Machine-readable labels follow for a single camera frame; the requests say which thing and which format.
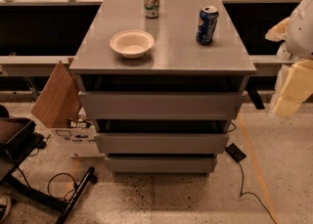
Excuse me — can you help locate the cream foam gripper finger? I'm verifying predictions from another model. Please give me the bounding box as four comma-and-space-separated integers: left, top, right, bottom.
272, 60, 313, 118

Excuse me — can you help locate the grey bottom drawer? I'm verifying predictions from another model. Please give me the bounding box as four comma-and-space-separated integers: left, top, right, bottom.
106, 157, 217, 174

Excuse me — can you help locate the grey drawer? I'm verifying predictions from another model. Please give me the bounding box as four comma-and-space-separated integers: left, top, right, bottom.
106, 157, 217, 174
79, 92, 244, 120
95, 133, 229, 155

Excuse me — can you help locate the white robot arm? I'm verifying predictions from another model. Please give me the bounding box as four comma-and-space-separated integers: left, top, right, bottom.
265, 0, 313, 118

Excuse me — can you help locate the grey drawer cabinet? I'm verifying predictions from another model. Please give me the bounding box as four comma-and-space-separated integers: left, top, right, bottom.
68, 0, 257, 175

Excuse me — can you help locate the grey middle drawer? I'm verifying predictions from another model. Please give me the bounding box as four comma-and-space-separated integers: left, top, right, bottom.
95, 133, 229, 155

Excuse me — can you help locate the grey top drawer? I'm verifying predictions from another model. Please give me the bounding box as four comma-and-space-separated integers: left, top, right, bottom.
79, 92, 244, 120

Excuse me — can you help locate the black power adapter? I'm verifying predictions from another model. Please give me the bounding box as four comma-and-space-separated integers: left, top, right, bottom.
225, 143, 246, 162

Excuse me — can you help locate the blue pepsi can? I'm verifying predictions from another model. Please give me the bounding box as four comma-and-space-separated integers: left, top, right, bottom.
196, 5, 219, 45

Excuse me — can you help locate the white paper bowl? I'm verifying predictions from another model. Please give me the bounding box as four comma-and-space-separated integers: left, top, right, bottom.
110, 30, 155, 59

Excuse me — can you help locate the green white soda can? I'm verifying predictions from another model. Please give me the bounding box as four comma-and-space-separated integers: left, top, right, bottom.
144, 0, 159, 19

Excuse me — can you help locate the white printed cardboard box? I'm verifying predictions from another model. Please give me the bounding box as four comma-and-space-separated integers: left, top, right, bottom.
50, 110, 106, 158

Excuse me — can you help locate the brown cardboard flap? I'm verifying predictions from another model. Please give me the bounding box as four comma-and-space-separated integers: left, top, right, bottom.
31, 62, 82, 128

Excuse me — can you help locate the black cart stand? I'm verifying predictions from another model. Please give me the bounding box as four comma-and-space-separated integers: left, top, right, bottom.
1, 106, 97, 224

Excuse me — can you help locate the shoe tip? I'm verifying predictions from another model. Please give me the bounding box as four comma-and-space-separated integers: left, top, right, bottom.
0, 196, 12, 224

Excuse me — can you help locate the black adapter cable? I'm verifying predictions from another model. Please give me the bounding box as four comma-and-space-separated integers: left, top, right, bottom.
237, 160, 278, 224

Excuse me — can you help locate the black floor cable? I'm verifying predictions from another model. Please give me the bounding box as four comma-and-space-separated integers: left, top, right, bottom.
16, 167, 81, 202

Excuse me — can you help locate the grey metal rail shelf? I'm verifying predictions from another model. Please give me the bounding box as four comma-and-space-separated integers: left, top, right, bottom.
0, 55, 296, 76

